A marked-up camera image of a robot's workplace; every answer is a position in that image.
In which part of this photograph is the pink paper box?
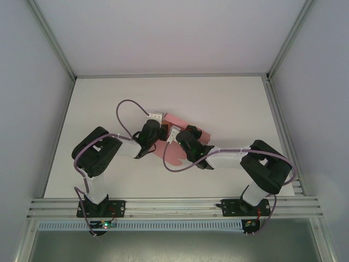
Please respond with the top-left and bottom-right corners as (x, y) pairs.
(153, 112), (212, 166)

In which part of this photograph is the left circuit board with lights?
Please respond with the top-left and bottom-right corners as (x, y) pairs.
(89, 219), (117, 230)

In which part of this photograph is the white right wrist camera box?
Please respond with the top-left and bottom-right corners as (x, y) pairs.
(167, 126), (181, 144)

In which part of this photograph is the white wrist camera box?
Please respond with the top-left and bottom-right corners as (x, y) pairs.
(147, 110), (165, 121)
(167, 126), (181, 144)

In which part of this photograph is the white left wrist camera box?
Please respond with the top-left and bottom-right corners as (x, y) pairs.
(147, 110), (165, 121)

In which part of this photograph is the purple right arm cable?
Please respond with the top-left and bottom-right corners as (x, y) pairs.
(162, 134), (297, 236)

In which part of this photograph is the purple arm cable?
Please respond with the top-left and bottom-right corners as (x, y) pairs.
(74, 98), (151, 238)
(162, 134), (297, 236)

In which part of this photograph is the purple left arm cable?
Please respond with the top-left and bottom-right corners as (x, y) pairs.
(74, 98), (151, 238)

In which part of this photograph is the aluminium frame crossbar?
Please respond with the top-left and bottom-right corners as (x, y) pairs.
(74, 72), (269, 80)

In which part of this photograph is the aluminium mounting rail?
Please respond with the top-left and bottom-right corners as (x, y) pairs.
(26, 197), (326, 219)

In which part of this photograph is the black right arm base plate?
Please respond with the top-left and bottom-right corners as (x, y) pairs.
(215, 199), (272, 218)

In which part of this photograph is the white slotted cable duct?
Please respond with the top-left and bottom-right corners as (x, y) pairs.
(37, 220), (244, 233)

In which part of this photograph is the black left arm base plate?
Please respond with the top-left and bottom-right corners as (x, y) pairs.
(76, 199), (127, 218)

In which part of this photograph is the aluminium side rail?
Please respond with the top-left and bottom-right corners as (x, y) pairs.
(262, 78), (305, 196)

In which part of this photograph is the aluminium frame post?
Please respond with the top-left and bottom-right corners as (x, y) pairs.
(266, 0), (315, 80)
(25, 0), (77, 80)

